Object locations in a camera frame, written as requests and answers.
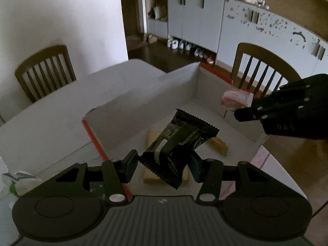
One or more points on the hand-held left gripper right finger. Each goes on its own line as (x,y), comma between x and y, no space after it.
(196,167)

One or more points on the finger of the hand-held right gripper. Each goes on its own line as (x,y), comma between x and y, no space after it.
(246,114)
(289,88)

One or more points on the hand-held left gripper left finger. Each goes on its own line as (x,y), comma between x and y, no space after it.
(131,165)

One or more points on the pink and white snack packet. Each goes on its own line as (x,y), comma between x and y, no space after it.
(235,99)

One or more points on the black snack packet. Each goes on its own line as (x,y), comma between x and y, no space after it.
(174,147)

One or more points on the red and white cardboard box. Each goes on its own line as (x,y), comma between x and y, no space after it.
(143,102)

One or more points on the yellow wafer packet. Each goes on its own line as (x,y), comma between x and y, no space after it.
(219,146)
(153,137)

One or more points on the brown wooden chair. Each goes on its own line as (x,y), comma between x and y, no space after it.
(264,66)
(43,66)

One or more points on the white speckled cabinet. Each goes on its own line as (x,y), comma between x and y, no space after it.
(269,41)

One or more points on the wooden open shelf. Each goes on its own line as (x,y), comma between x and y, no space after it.
(294,0)

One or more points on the row of white shoes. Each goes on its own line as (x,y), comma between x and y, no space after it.
(179,44)

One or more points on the white and green plastic bag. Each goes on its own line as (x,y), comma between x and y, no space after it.
(18,184)

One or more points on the tan slippers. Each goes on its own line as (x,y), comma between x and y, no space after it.
(151,38)

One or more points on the brown door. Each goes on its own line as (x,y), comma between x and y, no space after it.
(132,10)

